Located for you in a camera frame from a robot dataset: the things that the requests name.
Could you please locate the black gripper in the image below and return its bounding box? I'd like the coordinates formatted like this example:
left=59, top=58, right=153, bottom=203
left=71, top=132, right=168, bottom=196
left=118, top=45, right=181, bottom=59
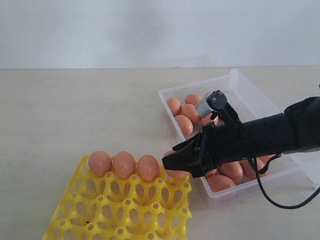
left=162, top=124, right=245, bottom=178

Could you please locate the brown egg tray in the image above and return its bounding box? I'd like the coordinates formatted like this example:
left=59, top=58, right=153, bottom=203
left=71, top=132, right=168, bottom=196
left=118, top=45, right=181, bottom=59
left=113, top=151, right=136, bottom=179
left=137, top=154, right=160, bottom=182
left=163, top=150, right=189, bottom=180
left=88, top=151, right=112, bottom=177

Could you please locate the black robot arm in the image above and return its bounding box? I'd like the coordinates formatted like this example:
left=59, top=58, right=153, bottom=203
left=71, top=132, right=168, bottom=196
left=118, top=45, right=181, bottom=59
left=162, top=96, right=320, bottom=178

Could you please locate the brown egg front corner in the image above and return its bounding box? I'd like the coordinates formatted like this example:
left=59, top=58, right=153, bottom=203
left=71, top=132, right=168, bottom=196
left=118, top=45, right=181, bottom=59
left=206, top=175, right=236, bottom=193

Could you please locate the brown egg front left cluster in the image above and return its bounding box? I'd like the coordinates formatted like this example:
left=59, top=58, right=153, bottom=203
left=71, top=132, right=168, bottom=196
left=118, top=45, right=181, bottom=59
left=174, top=114, right=193, bottom=136

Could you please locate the brown egg cluster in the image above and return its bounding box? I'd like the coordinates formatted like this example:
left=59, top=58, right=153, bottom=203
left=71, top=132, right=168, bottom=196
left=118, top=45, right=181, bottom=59
left=201, top=113, right=219, bottom=126
left=174, top=114, right=193, bottom=136

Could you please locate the brown egg front middle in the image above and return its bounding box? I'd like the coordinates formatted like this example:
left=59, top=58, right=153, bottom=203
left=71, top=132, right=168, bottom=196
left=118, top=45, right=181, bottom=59
left=218, top=161, right=244, bottom=183

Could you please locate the clear plastic container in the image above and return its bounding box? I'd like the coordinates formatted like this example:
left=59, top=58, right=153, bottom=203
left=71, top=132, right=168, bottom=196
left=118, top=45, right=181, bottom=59
left=158, top=69, right=320, bottom=209

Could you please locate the brown egg centre cluster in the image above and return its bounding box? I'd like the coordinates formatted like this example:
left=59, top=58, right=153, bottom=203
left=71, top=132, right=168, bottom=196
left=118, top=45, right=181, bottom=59
left=201, top=113, right=219, bottom=126

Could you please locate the brown egg centre left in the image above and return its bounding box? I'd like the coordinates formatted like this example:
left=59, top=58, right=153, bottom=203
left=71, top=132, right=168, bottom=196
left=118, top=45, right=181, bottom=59
left=180, top=103, right=201, bottom=124

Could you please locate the brown egg back left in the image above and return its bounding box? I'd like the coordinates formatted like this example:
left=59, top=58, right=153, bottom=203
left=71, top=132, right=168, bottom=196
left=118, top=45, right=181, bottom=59
left=166, top=97, right=182, bottom=117

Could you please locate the brown egg back middle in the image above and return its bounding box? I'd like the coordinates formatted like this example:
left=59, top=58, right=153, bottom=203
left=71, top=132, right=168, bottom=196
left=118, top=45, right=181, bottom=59
left=184, top=93, right=203, bottom=106

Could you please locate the brown egg right lower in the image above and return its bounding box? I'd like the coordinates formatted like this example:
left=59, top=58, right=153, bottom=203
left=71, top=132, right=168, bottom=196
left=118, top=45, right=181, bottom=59
left=239, top=154, right=272, bottom=180

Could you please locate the yellow plastic egg tray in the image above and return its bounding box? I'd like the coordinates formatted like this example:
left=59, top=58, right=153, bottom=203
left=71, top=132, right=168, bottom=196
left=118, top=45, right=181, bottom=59
left=43, top=155, right=192, bottom=240

